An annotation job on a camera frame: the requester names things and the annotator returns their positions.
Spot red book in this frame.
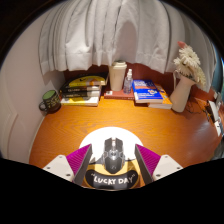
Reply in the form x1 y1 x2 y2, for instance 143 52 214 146
103 88 136 101

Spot grey black computer mouse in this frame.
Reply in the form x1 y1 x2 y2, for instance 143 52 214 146
102 136 126 175

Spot white flower bouquet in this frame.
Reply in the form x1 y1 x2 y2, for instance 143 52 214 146
173 41 208 88

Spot orange white book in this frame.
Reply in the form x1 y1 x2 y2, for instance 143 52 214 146
148 83 173 110

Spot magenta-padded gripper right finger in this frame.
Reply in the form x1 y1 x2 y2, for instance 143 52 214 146
134 143 184 186

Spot white yellow black mouse pad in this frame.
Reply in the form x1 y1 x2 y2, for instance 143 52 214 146
79 126 145 191

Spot white curtain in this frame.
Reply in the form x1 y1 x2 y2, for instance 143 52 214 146
38 0 218 93

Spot yellow black book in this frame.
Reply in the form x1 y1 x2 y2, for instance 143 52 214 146
68 73 110 89

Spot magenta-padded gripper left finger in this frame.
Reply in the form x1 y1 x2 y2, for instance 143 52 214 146
42 143 94 187

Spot blue book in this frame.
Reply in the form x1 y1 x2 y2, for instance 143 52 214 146
131 79 164 104

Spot clear spray bottle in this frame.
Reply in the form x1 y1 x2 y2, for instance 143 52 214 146
122 68 134 95

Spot cream tumbler with lid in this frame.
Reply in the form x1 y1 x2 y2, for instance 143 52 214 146
108 60 128 92

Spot white pitcher vase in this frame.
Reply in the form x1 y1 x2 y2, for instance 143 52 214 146
169 71 196 114

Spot dark mug with green inside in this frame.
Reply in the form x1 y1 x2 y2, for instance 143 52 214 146
38 89 62 115

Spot yellow white book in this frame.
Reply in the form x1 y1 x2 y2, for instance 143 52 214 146
60 95 100 107

